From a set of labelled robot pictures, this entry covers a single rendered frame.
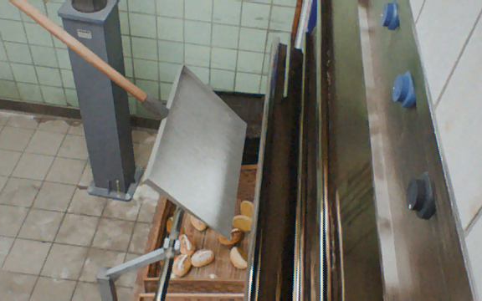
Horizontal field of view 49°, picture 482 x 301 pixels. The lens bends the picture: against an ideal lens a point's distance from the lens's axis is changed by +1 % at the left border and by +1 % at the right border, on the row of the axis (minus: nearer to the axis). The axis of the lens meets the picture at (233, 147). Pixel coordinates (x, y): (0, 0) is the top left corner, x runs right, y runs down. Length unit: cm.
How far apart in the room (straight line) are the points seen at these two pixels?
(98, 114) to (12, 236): 85
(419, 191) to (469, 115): 11
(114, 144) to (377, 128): 212
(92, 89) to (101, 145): 39
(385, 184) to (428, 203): 21
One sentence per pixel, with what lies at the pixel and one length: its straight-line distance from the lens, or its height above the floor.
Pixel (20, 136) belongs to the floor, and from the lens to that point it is 358.
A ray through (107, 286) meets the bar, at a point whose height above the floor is 91.
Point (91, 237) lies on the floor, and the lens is 298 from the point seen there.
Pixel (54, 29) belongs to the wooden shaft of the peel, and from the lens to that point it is 159.
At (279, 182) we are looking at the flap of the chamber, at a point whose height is 141.
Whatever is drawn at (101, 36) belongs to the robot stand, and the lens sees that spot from 237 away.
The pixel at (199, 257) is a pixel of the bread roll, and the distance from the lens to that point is 211.
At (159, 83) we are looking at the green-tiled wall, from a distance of 322.
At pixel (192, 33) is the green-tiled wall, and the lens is 295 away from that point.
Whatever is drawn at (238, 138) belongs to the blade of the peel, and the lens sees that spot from 195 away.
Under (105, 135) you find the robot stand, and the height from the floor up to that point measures 49.
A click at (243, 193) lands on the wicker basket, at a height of 63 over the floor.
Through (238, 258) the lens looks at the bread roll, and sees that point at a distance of 211.
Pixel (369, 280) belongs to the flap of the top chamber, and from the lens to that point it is 77.
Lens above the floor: 245
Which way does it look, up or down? 46 degrees down
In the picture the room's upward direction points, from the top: 6 degrees clockwise
